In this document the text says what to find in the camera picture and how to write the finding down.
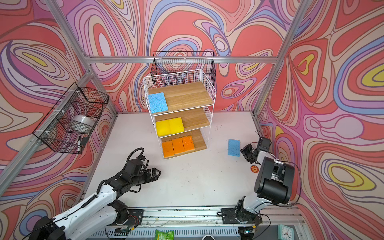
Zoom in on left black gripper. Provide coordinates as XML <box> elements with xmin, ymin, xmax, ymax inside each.
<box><xmin>129</xmin><ymin>167</ymin><xmax>162</xmax><ymax>188</ymax></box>

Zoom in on blue sponge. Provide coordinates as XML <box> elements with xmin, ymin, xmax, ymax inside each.
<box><xmin>228</xmin><ymin>139</ymin><xmax>241</xmax><ymax>157</ymax></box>
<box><xmin>148</xmin><ymin>93</ymin><xmax>169</xmax><ymax>114</ymax></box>

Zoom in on orange sponge with pale back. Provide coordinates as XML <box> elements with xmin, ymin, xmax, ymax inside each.
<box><xmin>162</xmin><ymin>141</ymin><xmax>175</xmax><ymax>159</ymax></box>

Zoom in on yellow sponge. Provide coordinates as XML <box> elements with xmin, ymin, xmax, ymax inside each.
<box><xmin>169</xmin><ymin>117</ymin><xmax>185</xmax><ymax>135</ymax></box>
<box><xmin>156</xmin><ymin>120</ymin><xmax>172</xmax><ymax>137</ymax></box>

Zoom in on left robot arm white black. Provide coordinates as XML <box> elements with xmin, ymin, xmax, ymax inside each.
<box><xmin>26</xmin><ymin>148</ymin><xmax>162</xmax><ymax>240</ymax></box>

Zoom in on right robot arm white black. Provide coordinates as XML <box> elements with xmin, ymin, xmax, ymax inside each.
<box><xmin>235</xmin><ymin>137</ymin><xmax>301</xmax><ymax>224</ymax></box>

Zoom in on green snack packet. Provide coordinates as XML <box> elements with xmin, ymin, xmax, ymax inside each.
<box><xmin>155</xmin><ymin>230</ymin><xmax>175</xmax><ymax>240</ymax></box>

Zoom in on black marker pen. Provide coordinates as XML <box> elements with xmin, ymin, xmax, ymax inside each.
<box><xmin>77</xmin><ymin>136</ymin><xmax>82</xmax><ymax>153</ymax></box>

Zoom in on teal alarm clock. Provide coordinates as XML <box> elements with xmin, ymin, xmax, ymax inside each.
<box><xmin>278</xmin><ymin>225</ymin><xmax>295</xmax><ymax>240</ymax></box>

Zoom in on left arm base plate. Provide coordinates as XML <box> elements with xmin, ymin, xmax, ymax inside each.
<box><xmin>113</xmin><ymin>209</ymin><xmax>144</xmax><ymax>227</ymax></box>

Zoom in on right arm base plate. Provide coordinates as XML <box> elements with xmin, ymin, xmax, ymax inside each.
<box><xmin>217</xmin><ymin>208</ymin><xmax>263</xmax><ymax>226</ymax></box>

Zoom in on white wire wooden shelf rack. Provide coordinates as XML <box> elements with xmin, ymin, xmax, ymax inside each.
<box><xmin>143</xmin><ymin>69</ymin><xmax>217</xmax><ymax>159</ymax></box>

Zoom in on black wire basket left wall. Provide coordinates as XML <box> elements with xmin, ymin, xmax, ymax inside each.
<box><xmin>33</xmin><ymin>83</ymin><xmax>109</xmax><ymax>154</ymax></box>

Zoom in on black wire basket wall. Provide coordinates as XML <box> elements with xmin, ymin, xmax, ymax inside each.
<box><xmin>33</xmin><ymin>83</ymin><xmax>109</xmax><ymax>154</ymax></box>
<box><xmin>151</xmin><ymin>50</ymin><xmax>216</xmax><ymax>86</ymax></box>

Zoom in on black wire basket back wall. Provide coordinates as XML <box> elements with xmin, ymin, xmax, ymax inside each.
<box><xmin>151</xmin><ymin>50</ymin><xmax>216</xmax><ymax>86</ymax></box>

